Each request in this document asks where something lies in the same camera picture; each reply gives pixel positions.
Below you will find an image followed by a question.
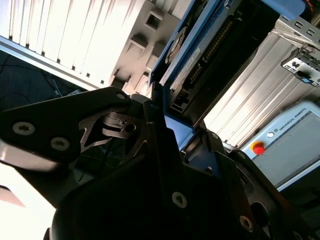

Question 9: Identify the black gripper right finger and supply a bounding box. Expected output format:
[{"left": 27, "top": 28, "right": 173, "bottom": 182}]
[{"left": 197, "top": 128, "right": 320, "bottom": 240}]

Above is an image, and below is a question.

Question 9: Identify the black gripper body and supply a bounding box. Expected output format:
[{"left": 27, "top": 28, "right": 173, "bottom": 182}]
[{"left": 44, "top": 154, "right": 261, "bottom": 240}]

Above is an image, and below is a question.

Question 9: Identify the hard disk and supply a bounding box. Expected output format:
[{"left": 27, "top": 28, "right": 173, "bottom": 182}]
[{"left": 148, "top": 0, "right": 306, "bottom": 181}]

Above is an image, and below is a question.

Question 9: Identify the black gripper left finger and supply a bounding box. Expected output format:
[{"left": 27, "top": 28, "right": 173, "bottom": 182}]
[{"left": 0, "top": 86, "right": 192, "bottom": 211}]

